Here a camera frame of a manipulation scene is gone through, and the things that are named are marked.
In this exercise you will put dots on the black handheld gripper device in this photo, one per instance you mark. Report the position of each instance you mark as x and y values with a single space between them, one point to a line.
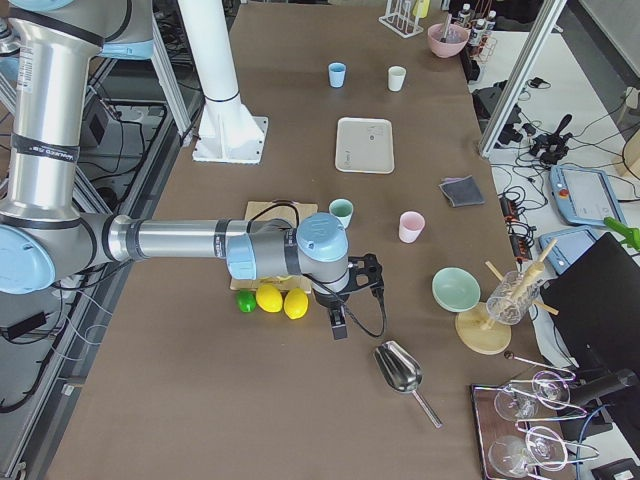
551 148

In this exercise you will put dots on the wooden cutting board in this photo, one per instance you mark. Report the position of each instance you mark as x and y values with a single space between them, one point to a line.
267 211

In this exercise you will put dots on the cream plastic cup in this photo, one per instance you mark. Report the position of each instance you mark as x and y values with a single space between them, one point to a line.
396 78

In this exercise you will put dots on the green plastic cup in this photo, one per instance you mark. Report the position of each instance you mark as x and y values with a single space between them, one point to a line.
342 209

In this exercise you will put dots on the blue plastic cup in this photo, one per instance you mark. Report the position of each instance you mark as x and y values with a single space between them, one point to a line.
336 74

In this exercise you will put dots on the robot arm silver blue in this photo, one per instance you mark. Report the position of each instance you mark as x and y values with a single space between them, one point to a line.
45 237

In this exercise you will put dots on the wooden cup stand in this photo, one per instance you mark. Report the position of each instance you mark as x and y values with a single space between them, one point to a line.
486 336

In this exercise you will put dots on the white wire cup rack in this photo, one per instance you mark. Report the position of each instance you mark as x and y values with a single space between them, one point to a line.
399 18

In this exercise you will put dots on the clear glass on stand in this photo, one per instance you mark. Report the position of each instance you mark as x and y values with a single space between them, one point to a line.
504 306

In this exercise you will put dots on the black monitor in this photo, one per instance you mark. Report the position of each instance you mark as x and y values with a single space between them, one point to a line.
598 302

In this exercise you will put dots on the green lime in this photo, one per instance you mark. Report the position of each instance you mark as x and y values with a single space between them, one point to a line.
245 301

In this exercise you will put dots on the black tray with glasses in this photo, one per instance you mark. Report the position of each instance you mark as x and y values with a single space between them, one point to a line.
490 426

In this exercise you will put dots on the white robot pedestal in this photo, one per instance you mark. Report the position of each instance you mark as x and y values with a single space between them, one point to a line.
228 132

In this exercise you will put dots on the yellow cup on rack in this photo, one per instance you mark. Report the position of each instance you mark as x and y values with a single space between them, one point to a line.
421 9

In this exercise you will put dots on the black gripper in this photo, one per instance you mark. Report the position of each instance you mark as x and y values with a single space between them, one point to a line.
327 301

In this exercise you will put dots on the aluminium frame post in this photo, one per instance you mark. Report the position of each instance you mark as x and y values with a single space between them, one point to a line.
535 41

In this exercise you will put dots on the green bowl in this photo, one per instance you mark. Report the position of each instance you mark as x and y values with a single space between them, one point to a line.
455 289

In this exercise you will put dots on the pink bowl with ice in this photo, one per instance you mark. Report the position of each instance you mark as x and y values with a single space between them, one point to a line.
456 39

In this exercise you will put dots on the wine glass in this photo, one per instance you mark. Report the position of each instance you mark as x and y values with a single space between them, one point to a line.
521 399
540 449

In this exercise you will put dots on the whole yellow lemon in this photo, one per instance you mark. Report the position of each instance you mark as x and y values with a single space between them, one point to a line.
269 298
296 304

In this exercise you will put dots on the grey folded cloth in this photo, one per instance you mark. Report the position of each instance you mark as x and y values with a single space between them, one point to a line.
461 191

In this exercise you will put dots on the pink plastic cup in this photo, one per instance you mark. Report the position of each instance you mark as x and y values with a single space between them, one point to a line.
411 225

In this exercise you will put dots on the purple label bottle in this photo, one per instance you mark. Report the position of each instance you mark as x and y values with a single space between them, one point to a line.
476 32

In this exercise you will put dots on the cream rabbit tray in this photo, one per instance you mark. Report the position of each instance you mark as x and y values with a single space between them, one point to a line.
364 145

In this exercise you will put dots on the metal scoop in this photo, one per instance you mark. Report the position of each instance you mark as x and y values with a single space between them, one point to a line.
403 374

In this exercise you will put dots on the metal muddler in bowl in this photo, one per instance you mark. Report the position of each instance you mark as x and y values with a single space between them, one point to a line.
445 29

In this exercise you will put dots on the blue teach pendant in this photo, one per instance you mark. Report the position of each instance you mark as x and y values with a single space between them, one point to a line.
584 196
570 245

